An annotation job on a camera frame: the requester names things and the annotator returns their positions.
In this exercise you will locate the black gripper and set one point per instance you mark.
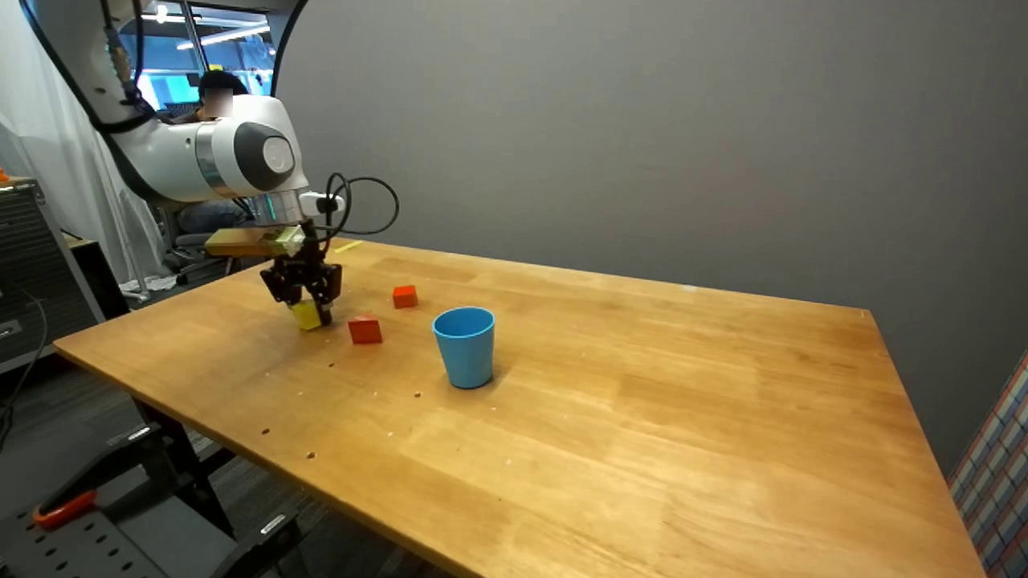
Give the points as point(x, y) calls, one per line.
point(303, 270)

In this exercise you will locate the yellow pentagon block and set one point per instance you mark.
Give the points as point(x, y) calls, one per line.
point(306, 316)

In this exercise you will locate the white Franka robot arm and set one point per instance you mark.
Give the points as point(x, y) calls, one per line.
point(182, 118)

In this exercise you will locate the person with dark hair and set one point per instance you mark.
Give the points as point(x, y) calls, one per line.
point(218, 94)

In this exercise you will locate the black table leg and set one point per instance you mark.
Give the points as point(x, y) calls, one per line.
point(184, 468)

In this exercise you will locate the red block with white mark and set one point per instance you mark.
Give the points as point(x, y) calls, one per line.
point(365, 333)

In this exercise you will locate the black equipment cart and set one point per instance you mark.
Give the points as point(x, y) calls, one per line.
point(37, 267)

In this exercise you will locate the blue plastic cup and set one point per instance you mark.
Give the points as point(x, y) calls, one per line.
point(464, 347)

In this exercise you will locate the tan wooden desk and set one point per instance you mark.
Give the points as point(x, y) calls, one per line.
point(243, 241)

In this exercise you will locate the orange-red cube block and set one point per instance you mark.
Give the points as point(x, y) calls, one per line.
point(402, 298)

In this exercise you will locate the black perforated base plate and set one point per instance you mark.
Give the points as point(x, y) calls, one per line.
point(97, 540)

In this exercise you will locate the white curtain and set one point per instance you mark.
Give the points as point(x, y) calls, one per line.
point(76, 180)

